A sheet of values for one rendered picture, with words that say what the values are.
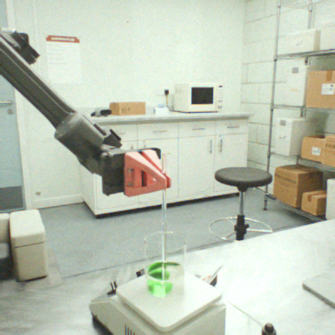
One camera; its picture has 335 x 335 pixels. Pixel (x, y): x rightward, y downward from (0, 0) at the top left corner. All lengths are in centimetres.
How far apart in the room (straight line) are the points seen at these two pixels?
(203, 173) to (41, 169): 157
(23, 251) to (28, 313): 83
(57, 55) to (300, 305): 307
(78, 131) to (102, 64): 298
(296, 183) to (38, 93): 268
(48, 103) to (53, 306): 37
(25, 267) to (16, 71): 101
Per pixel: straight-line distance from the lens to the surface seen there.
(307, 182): 319
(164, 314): 50
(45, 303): 71
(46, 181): 351
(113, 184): 53
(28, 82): 66
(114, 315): 57
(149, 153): 51
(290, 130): 309
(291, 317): 68
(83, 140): 56
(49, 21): 347
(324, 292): 74
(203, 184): 344
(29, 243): 149
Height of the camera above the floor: 113
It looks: 13 degrees down
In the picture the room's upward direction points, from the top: straight up
